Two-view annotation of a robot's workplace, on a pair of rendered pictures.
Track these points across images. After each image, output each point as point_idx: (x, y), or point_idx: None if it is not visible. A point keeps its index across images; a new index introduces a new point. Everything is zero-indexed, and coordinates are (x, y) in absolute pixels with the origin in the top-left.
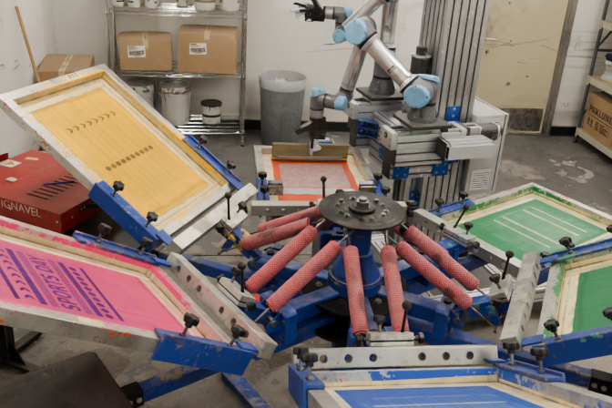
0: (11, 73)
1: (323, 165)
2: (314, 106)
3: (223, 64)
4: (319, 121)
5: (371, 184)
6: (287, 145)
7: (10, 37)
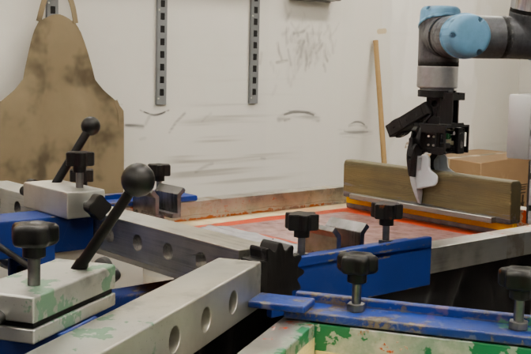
0: (336, 135)
1: (434, 230)
2: (419, 52)
3: None
4: (438, 102)
5: (354, 231)
6: (371, 166)
7: (348, 82)
